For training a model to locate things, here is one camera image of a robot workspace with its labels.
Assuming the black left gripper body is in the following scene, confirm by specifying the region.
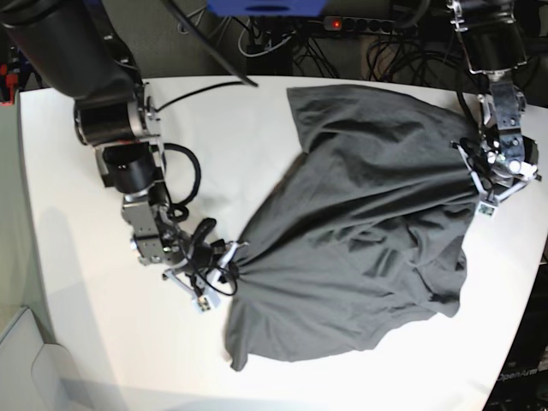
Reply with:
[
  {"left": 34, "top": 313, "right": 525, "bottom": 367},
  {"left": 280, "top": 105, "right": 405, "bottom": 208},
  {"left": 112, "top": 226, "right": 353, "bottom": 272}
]
[{"left": 474, "top": 163, "right": 522, "bottom": 193}]

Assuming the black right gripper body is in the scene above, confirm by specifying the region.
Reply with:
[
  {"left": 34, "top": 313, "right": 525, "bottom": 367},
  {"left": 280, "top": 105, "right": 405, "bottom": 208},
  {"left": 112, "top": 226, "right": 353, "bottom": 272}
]
[{"left": 176, "top": 217, "right": 238, "bottom": 283}]

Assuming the dark grey t-shirt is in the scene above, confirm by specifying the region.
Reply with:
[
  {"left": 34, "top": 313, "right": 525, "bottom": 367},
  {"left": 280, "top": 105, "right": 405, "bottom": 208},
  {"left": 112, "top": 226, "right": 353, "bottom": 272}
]
[{"left": 224, "top": 85, "right": 478, "bottom": 372}]

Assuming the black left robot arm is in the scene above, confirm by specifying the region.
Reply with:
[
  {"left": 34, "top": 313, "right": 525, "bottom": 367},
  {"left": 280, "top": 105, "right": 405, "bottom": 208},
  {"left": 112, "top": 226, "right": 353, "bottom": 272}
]
[{"left": 447, "top": 1, "right": 538, "bottom": 192}]

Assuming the black power strip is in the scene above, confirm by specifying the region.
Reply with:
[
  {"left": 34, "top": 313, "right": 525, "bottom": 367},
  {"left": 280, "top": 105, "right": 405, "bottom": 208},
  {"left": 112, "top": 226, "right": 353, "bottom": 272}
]
[{"left": 316, "top": 16, "right": 419, "bottom": 38}]

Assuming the red clamp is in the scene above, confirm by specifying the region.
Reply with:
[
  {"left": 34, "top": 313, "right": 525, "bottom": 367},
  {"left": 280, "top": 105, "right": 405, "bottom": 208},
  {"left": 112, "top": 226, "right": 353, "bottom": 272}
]
[{"left": 0, "top": 63, "right": 18, "bottom": 105}]

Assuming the white camera bracket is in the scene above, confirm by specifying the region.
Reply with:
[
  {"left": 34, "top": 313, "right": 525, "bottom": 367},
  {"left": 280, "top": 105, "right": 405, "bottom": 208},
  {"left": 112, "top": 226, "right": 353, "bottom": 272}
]
[
  {"left": 162, "top": 241, "right": 248, "bottom": 313},
  {"left": 450, "top": 137, "right": 542, "bottom": 217}
]

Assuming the black cable bundle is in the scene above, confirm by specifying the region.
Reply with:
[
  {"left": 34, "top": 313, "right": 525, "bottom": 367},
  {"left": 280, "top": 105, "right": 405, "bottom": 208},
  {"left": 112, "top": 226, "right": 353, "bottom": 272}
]
[{"left": 239, "top": 16, "right": 472, "bottom": 86}]

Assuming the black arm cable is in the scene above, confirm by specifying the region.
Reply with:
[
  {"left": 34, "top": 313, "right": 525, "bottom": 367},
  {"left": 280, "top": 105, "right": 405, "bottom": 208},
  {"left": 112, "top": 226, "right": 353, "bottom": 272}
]
[{"left": 152, "top": 0, "right": 260, "bottom": 110}]

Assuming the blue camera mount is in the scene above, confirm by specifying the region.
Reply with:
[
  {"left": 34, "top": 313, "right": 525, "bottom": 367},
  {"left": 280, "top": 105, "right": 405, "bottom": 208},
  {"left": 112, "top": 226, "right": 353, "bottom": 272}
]
[{"left": 207, "top": 0, "right": 327, "bottom": 17}]

